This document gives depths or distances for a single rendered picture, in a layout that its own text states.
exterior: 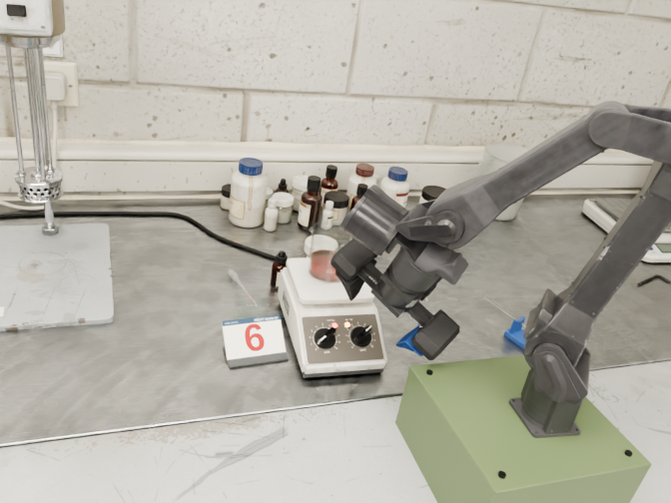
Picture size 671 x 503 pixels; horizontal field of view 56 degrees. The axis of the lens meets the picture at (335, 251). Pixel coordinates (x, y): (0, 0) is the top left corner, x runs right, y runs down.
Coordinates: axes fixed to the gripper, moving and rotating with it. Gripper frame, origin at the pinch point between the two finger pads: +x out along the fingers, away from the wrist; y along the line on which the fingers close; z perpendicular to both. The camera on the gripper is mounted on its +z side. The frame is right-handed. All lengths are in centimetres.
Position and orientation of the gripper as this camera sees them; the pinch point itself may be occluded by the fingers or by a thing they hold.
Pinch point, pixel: (382, 310)
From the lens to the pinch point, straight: 88.5
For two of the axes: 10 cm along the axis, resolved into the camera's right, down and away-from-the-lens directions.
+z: 6.6, -5.5, 5.1
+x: -2.5, 4.8, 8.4
